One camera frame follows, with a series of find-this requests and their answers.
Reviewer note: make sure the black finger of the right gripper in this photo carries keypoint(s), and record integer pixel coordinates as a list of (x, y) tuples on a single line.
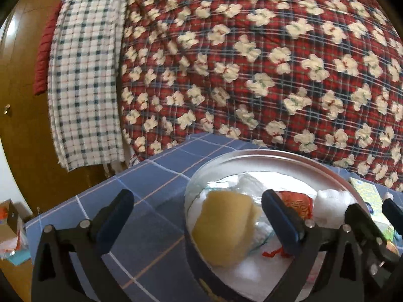
[(377, 258)]

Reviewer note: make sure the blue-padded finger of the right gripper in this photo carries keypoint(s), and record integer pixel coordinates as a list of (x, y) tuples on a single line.
[(394, 214)]

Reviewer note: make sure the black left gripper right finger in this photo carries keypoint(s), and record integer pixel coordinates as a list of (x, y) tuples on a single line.
[(341, 274)]

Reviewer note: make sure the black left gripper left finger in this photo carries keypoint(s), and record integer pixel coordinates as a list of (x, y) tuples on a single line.
[(54, 276)]

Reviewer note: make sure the red gold drawstring pouch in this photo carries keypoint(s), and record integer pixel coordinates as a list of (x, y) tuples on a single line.
[(299, 205)]

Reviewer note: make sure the yellow sponge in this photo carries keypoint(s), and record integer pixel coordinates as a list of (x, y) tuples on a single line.
[(224, 230)]

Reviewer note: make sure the clear bag of cotton swabs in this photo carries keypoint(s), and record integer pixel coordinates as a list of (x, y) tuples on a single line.
[(263, 231)]

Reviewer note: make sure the yellow patterned tissue box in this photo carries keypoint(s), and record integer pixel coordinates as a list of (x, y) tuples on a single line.
[(371, 197)]

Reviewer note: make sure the cardboard box with clutter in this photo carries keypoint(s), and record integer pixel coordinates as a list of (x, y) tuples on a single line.
[(14, 246)]

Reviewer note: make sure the blue checked tablecloth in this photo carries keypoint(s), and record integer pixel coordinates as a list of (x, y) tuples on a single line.
[(148, 259)]

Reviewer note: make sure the round silver metal tin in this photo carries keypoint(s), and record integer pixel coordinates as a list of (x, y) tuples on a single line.
[(254, 277)]

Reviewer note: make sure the wooden door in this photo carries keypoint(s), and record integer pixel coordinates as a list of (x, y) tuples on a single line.
[(30, 174)]

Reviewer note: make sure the red plaid bear quilt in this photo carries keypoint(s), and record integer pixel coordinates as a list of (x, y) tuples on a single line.
[(320, 78)]

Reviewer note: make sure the red quilted jacket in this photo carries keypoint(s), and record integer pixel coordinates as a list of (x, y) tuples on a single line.
[(42, 60)]

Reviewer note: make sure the white checked hanging cloth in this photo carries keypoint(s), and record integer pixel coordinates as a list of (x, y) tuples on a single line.
[(82, 91)]

